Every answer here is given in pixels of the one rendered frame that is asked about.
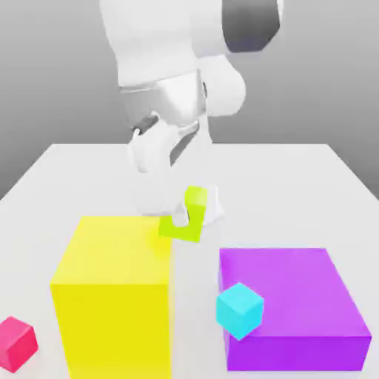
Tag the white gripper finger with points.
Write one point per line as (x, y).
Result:
(180, 217)

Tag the small lime green cube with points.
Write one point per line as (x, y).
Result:
(195, 219)

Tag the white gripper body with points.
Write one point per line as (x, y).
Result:
(157, 192)

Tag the large yellow box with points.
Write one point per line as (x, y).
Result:
(115, 296)

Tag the small pink cube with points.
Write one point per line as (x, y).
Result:
(16, 343)

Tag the small cyan cube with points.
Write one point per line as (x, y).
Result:
(239, 311)

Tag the large purple box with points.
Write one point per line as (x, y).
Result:
(296, 290)

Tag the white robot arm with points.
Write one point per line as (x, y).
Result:
(165, 44)

